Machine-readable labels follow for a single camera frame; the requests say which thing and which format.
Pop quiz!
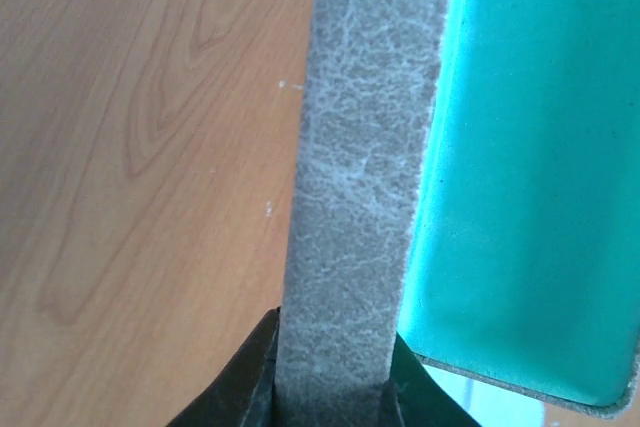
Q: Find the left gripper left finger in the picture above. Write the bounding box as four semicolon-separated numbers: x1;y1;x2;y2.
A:
169;308;280;426

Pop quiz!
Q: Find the grey leather glasses case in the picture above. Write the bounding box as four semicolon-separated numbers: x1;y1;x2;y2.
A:
275;0;639;426

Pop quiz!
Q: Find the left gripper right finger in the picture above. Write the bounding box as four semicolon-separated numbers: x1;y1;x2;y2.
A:
382;336;479;427

